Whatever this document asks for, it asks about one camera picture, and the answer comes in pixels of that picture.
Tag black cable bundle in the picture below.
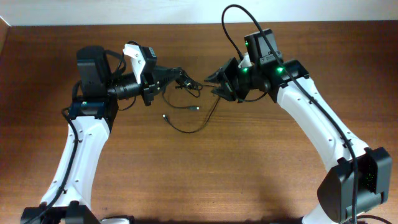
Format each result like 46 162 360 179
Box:
160 70 222 134

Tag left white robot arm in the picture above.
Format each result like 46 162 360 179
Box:
21 42 183 223

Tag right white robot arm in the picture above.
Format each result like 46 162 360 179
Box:
206 29 392 223

